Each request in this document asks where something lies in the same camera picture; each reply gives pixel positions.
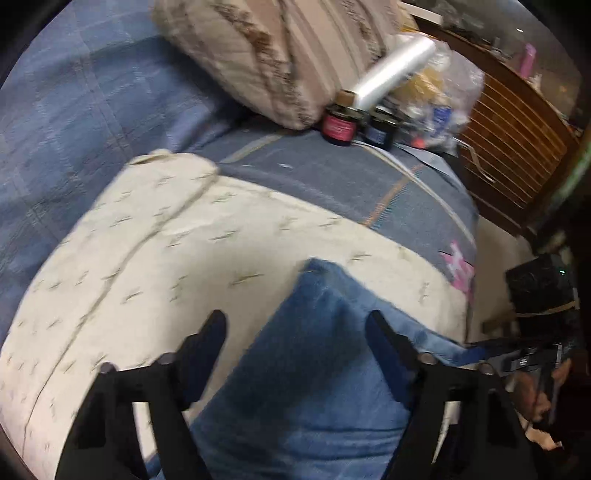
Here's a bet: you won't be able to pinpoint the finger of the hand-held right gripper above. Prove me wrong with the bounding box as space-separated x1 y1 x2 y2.
462 337 520 365

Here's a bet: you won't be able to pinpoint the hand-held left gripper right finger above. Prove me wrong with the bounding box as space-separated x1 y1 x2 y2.
365 309 539 480

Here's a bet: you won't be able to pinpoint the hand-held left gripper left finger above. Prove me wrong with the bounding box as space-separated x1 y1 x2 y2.
54 309 228 480

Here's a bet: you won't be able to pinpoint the light blue denim pants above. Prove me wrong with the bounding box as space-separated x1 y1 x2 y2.
145 257 485 480

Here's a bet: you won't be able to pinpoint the person's right hand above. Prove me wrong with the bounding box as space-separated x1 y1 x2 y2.
513 369 555 423

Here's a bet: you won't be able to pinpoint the cream leaf-print blanket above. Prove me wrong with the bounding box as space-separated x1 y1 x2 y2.
0 148 476 476

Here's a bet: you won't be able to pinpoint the wooden slatted cabinet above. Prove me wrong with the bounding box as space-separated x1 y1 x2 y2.
416 18 583 236

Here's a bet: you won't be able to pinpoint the blue plaid pillow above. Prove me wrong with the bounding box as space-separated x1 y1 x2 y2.
203 124 481 305

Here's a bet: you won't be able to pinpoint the clear plastic bag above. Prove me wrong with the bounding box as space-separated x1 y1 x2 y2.
392 32 485 153

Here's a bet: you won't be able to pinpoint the dark jar with blue label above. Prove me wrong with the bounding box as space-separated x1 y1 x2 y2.
365 107 402 151

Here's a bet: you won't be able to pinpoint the pink bottle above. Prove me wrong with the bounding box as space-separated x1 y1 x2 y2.
518 44 537 77

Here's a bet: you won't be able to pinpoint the dark jar with red label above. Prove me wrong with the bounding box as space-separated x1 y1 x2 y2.
322 104 360 147

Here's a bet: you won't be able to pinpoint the clear plastic wrap roll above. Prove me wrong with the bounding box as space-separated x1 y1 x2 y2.
335 34 437 114

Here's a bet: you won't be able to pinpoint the blue checked bed sheet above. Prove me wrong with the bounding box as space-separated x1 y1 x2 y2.
0 0 259 352

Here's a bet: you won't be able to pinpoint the beige striped pillow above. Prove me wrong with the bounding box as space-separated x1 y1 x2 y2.
152 0 419 131

